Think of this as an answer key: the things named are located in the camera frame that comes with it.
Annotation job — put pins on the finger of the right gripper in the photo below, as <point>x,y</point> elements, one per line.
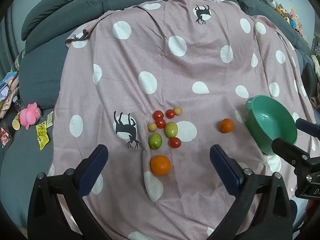
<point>308,127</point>
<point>290,153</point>

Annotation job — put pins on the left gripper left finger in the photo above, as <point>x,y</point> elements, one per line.
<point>46,219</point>

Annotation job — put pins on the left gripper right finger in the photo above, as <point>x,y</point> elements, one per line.
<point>275,214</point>

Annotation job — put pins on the small orange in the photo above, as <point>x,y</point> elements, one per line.
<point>226,125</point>

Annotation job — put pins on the red tomato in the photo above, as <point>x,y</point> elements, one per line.
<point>160,123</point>
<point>170,113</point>
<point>158,115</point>
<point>175,142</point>

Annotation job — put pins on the large orange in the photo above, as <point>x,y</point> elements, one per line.
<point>160,165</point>

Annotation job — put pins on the tan round fruit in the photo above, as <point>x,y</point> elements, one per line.
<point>152,127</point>
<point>178,110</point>

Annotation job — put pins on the green lime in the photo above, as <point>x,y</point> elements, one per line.
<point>171,130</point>
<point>155,141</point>

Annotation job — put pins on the green plastic bowl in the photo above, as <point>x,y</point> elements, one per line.
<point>267,120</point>

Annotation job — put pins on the yellow snack packet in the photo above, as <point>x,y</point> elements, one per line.
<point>42,136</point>

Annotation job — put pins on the red snack packet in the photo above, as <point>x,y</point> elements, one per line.
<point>5,136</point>

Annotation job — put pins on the yellow cup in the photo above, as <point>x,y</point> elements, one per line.
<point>16,122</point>

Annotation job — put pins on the pink plush toy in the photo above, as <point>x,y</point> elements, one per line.
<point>30,115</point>

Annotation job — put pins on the plush toys pile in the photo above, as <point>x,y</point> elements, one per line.
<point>290,16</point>

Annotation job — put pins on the grey sofa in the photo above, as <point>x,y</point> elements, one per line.
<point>40,66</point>

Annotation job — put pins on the pink polka dot cloth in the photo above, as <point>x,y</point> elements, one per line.
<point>207,57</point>

